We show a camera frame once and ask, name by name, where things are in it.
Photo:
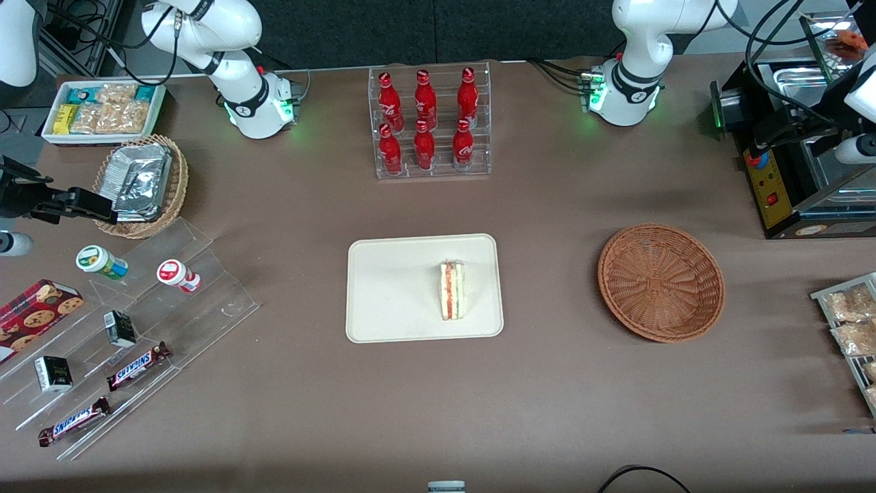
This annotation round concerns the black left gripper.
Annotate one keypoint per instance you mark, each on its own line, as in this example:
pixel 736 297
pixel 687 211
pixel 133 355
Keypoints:
pixel 802 120

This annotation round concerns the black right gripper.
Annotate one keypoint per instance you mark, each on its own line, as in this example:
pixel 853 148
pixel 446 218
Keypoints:
pixel 15 197

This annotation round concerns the triangle sandwich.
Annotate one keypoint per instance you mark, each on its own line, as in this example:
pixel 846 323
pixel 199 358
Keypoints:
pixel 453 291

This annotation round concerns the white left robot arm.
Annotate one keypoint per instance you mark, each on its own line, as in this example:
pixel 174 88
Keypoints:
pixel 633 85

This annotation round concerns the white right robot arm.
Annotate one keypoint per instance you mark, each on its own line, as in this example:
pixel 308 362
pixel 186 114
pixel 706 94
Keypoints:
pixel 241 96

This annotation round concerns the small tan wicker basket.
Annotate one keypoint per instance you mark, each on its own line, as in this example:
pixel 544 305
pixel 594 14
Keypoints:
pixel 176 185

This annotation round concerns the large brown wicker basket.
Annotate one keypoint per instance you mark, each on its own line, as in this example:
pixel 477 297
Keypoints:
pixel 660 282

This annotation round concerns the cream plastic tray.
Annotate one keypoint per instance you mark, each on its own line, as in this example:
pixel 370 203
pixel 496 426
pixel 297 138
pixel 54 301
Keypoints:
pixel 397 287

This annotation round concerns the red emergency stop button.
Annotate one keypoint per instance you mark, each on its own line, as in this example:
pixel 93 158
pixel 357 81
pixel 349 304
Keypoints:
pixel 755 161

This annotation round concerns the silver foil packet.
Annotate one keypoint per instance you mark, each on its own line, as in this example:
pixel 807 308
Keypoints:
pixel 137 195
pixel 140 156

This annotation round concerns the green lid cup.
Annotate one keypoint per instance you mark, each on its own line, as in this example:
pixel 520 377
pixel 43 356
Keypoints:
pixel 99 261

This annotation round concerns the black hot food display case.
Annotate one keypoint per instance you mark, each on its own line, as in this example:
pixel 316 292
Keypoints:
pixel 773 198

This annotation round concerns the white rectangular snack bin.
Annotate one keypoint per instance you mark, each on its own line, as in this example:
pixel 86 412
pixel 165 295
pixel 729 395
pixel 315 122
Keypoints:
pixel 48 133

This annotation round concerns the yellow snack packet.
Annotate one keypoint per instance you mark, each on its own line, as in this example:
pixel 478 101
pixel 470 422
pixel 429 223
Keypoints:
pixel 65 118

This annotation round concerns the clear bag of crackers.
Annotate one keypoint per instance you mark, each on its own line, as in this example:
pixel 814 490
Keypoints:
pixel 113 118

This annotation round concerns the teal snack packet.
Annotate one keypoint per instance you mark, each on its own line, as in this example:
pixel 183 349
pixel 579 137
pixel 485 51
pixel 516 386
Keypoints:
pixel 82 94

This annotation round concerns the red lid cup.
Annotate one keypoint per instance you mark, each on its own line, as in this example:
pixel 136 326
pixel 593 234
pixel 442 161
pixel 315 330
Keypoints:
pixel 176 274

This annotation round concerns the red cookie box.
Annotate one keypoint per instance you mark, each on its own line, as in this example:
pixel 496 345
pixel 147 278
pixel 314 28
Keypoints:
pixel 34 316

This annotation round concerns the small black carton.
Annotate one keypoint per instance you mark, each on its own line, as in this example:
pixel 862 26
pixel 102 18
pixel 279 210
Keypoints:
pixel 120 329
pixel 53 374

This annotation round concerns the clear acrylic stepped stand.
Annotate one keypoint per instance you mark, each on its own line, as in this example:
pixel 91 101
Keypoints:
pixel 205 301

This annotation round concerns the snickers bar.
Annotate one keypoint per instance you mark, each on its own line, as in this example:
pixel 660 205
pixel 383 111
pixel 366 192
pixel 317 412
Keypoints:
pixel 137 365
pixel 74 421

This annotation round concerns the clear bag of snacks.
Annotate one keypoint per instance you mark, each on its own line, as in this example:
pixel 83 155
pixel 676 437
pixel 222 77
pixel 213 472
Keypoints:
pixel 855 337
pixel 848 305

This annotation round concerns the red cola bottle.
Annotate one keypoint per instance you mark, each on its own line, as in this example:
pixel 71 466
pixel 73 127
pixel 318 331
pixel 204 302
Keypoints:
pixel 390 154
pixel 424 149
pixel 425 99
pixel 463 147
pixel 390 103
pixel 468 96

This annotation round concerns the clear acrylic bottle rack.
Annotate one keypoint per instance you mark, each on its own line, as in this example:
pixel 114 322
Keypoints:
pixel 443 147

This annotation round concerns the grey white object at edge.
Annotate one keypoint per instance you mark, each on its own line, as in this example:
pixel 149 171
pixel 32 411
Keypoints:
pixel 446 487

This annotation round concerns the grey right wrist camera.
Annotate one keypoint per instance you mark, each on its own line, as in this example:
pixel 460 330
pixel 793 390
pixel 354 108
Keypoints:
pixel 14 244

